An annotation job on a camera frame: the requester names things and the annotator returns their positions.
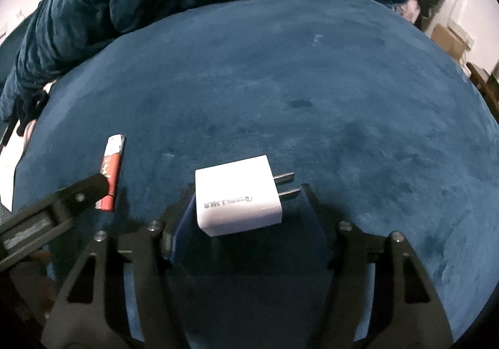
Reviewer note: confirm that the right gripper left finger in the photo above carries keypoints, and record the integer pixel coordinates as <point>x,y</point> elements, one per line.
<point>179,224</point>

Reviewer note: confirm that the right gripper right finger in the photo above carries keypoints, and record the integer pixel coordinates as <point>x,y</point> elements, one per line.
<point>303,215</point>

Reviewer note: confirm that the white usb charger cube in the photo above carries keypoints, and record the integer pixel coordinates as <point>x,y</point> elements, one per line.
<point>240,196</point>

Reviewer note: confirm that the red white lighter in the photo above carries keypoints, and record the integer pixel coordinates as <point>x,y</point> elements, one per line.
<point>110,167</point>

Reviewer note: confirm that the cardboard box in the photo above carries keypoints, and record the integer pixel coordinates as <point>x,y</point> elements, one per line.
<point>449,42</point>

